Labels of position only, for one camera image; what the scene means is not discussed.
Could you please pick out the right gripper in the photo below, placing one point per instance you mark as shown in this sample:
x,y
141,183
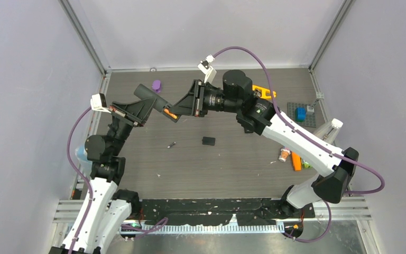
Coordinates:
x,y
192,103

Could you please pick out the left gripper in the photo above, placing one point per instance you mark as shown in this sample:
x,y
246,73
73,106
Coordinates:
x,y
135,113

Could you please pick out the black remote control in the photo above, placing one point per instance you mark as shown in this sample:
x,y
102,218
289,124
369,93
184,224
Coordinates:
x,y
142,92

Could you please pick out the black remote battery cover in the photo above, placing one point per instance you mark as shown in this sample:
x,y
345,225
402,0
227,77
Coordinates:
x,y
209,141

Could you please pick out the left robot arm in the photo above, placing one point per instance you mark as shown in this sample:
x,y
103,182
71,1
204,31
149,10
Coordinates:
x,y
105,207

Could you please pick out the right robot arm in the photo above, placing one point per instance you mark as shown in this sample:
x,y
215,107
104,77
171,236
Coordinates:
x,y
335,167

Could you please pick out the purple plastic cap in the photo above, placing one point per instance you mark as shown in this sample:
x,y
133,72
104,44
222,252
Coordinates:
x,y
156,86

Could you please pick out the yellow triangular toy block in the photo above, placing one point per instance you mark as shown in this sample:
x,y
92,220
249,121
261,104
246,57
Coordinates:
x,y
263,92

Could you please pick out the small ice cream toy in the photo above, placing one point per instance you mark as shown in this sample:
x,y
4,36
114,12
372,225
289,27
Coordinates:
x,y
284,154

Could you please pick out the blue lego brick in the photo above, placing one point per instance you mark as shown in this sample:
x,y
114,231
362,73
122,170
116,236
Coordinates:
x,y
300,114

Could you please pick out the orange plastic flashlight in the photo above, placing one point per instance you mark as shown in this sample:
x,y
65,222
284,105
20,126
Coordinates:
x,y
296,161

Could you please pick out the grey lego baseplate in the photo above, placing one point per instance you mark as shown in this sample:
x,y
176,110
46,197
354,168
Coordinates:
x,y
310,120

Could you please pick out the grey lego technic beam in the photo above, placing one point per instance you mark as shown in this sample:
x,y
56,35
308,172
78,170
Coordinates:
x,y
310,109

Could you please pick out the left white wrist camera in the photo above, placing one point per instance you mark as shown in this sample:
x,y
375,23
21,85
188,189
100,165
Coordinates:
x,y
98,103

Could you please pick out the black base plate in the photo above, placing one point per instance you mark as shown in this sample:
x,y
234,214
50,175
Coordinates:
x,y
215,215

